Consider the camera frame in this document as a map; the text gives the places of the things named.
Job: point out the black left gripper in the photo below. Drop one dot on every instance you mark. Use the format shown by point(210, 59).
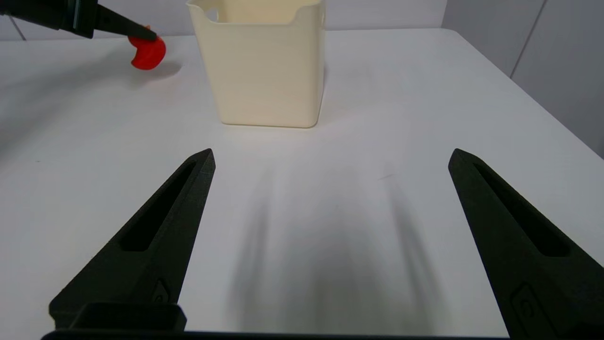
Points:
point(42, 14)

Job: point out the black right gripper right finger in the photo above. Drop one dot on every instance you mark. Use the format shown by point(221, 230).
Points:
point(524, 241)

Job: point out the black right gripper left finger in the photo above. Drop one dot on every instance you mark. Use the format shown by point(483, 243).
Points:
point(151, 245)

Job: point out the red rubber duck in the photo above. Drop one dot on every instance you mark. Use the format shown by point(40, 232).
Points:
point(148, 54)

